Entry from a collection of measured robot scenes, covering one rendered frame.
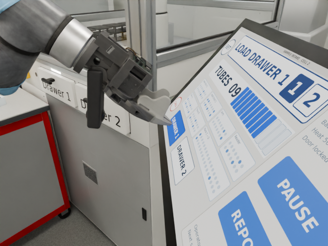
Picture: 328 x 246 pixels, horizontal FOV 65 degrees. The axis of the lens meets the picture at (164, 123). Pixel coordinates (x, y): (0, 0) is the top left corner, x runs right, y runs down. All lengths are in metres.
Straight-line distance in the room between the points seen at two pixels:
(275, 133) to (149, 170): 0.63
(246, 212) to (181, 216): 0.11
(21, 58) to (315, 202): 0.45
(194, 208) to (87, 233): 1.35
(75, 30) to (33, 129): 0.95
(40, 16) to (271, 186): 0.39
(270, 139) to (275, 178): 0.05
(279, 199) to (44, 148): 1.26
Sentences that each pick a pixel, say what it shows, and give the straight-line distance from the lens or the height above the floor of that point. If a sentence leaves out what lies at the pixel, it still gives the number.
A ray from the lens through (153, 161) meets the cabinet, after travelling 0.88.
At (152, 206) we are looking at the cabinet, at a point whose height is 0.54.
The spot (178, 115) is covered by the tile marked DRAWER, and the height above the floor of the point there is 1.02.
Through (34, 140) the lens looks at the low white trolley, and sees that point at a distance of 1.38.
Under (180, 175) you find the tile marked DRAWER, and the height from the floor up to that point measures 1.00.
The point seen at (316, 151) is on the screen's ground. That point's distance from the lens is 0.29.
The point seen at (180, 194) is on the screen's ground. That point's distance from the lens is 0.40.
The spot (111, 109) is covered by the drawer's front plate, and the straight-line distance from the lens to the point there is 0.89.
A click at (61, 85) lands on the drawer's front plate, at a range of 1.15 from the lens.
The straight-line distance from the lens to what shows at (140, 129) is 0.83.
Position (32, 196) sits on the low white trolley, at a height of 0.30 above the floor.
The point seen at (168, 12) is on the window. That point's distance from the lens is 0.78.
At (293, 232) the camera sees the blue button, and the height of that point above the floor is 1.08.
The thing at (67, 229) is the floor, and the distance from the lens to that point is 1.73.
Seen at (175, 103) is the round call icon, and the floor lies 1.02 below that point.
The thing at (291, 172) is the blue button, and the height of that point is 1.11.
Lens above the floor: 1.27
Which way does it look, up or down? 29 degrees down
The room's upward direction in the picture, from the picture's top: straight up
